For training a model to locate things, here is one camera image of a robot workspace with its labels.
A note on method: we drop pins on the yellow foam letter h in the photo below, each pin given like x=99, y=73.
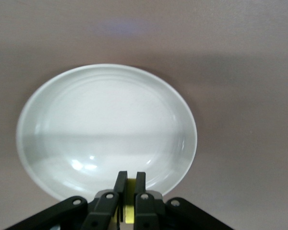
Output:
x=130, y=187

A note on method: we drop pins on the beige brown round plate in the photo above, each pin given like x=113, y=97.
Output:
x=105, y=115

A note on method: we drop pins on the brown table cover sheet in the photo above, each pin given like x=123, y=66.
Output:
x=230, y=72

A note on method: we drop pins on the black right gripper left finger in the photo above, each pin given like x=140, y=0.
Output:
x=98, y=210

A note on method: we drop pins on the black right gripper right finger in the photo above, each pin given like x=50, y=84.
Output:
x=146, y=210

